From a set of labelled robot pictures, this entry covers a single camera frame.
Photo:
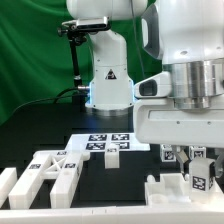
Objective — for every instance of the white chair back part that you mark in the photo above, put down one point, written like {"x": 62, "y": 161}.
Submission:
{"x": 64, "y": 167}

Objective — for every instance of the black camera stand pole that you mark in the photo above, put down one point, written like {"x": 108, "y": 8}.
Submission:
{"x": 79, "y": 99}

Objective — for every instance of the white frame border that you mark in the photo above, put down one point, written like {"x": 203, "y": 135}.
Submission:
{"x": 211, "y": 212}

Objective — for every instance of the green backdrop curtain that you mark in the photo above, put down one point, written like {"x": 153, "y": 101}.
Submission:
{"x": 36, "y": 63}

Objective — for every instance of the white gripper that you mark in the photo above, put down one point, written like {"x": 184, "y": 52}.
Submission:
{"x": 157, "y": 121}

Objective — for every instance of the white sheet with tags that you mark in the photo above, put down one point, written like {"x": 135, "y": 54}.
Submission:
{"x": 101, "y": 141}

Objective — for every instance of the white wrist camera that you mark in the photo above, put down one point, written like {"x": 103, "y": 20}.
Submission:
{"x": 157, "y": 86}

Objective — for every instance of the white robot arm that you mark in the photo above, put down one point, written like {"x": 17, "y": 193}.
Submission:
{"x": 183, "y": 105}

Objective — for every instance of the white chair seat part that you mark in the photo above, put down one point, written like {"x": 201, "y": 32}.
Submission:
{"x": 172, "y": 188}

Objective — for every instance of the white block far left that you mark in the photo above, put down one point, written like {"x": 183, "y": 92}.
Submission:
{"x": 8, "y": 179}

